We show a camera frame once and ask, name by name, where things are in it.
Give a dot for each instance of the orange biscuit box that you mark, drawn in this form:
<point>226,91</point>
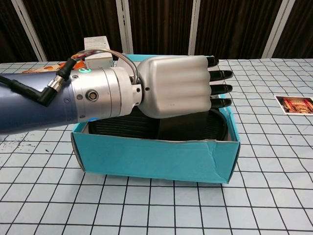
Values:
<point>49,67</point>

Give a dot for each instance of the photo postcard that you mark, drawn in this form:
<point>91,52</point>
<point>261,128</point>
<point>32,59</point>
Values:
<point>294,104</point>

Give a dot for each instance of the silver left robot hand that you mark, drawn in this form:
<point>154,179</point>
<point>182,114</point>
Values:
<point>176,85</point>

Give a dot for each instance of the tall white carton box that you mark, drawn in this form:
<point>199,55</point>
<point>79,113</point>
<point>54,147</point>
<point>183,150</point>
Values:
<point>96,42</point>

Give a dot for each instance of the black rubber slipper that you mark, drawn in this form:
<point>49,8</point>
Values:
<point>117,127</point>

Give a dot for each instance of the white metal partition post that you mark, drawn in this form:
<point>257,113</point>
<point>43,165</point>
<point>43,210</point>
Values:
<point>278,29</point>
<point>195,24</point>
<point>124,24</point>
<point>29,29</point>

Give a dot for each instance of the blue checked tablecloth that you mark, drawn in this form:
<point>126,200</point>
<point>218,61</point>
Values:
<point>171,208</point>

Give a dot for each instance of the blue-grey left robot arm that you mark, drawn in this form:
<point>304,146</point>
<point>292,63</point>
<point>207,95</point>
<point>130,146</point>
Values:
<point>36,110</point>

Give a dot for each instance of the light blue shoe box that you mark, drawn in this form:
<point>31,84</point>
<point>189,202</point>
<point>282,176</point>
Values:
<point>146,156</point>

